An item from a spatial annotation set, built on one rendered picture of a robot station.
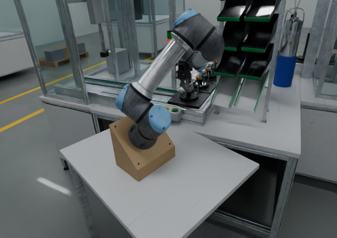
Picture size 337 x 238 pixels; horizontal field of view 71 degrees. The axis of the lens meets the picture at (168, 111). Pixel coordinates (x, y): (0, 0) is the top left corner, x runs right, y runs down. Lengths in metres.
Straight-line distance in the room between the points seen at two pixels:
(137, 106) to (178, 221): 0.50
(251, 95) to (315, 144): 0.91
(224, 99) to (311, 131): 0.91
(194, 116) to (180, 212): 0.71
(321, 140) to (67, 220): 2.19
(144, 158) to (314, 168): 1.66
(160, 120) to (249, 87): 0.77
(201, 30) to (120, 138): 0.61
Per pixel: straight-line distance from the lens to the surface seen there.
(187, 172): 1.23
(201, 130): 1.54
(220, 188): 1.16
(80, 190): 1.71
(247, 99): 1.57
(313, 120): 2.20
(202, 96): 1.75
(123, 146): 1.16
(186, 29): 1.01
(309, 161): 2.40
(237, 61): 1.60
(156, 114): 1.02
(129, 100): 1.02
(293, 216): 2.33
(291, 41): 2.25
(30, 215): 2.52
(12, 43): 6.47
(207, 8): 12.62
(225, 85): 1.63
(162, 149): 1.24
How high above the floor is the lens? 1.68
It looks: 27 degrees down
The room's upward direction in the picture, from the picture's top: 3 degrees counter-clockwise
